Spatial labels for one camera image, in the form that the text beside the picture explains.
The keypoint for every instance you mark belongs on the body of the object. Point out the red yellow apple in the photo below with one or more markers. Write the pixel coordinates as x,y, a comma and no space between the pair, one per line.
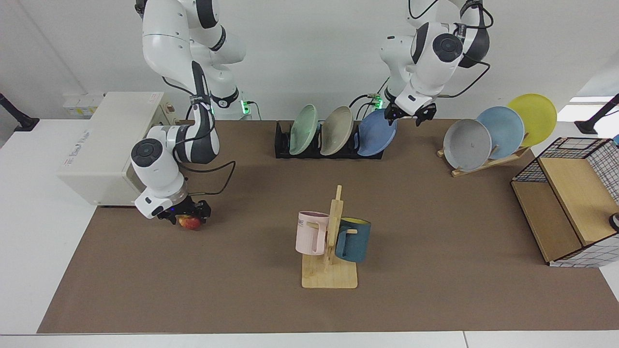
189,223

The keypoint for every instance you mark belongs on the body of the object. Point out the grey plate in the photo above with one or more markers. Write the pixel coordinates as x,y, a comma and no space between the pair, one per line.
466,145

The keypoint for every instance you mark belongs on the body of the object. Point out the beige plate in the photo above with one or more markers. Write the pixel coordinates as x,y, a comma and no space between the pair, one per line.
336,130

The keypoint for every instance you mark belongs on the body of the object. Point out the wooden plate rack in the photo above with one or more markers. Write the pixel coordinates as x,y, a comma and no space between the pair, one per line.
483,165

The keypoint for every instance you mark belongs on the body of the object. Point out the light blue plate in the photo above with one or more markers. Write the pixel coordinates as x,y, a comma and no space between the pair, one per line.
505,128

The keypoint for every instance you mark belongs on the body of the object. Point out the green plate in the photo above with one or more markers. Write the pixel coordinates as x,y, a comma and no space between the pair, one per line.
303,129

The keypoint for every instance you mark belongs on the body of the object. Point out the yellow plate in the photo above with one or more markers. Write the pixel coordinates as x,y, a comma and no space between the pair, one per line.
537,116

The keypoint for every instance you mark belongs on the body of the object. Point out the black dish rack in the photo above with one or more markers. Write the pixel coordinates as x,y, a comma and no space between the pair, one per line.
282,145

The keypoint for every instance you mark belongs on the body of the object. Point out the pale toaster oven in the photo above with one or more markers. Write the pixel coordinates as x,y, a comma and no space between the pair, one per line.
106,145

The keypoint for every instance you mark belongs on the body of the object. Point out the pink cup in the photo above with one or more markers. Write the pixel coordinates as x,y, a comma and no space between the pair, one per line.
309,234

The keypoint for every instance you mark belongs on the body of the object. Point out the brown table cloth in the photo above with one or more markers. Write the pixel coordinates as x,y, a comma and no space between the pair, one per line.
290,304

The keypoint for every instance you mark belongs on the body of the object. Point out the dark blue cup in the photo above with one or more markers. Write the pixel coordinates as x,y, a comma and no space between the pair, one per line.
355,241

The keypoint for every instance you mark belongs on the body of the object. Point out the wooden cup stand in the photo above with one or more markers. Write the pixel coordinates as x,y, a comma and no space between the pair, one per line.
329,278

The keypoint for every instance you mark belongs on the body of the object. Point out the white wall socket strip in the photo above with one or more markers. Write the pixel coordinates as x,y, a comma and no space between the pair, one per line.
82,104

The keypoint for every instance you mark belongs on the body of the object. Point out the black camera stand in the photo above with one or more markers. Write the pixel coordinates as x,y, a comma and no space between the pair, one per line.
19,118
592,123

